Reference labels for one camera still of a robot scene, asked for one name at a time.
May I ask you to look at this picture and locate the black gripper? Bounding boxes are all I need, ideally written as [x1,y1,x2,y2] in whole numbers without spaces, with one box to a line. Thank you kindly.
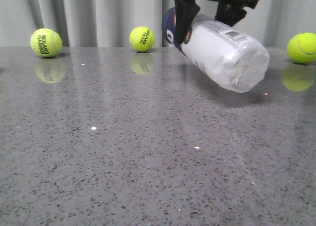
[174,0,259,44]

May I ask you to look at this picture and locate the white blue tennis ball can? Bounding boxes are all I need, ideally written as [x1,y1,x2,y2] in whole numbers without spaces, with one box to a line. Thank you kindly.
[161,8,270,93]

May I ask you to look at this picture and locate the Head Team tennis ball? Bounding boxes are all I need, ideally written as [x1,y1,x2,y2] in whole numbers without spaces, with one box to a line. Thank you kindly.
[129,26,155,52]

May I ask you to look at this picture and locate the plain yellow tennis ball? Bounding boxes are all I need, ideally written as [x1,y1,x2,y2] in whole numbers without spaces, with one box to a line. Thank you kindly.
[287,33,316,64]

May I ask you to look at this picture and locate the Roland Garros tennis ball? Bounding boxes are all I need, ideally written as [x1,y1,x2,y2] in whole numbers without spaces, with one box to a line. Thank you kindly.
[30,28,63,58]

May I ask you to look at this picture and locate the white curtain backdrop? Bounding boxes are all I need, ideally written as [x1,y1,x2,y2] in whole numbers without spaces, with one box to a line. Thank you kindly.
[0,0,316,47]

